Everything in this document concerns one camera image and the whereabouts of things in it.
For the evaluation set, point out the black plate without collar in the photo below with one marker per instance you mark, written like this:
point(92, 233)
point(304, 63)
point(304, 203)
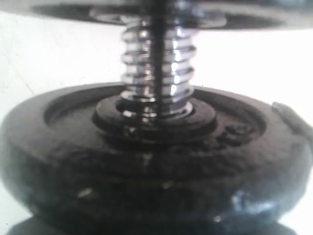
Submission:
point(233, 167)

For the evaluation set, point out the black weight plate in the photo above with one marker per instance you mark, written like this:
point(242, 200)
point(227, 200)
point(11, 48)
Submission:
point(235, 15)

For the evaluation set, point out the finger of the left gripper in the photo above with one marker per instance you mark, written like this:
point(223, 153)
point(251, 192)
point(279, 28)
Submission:
point(291, 118)

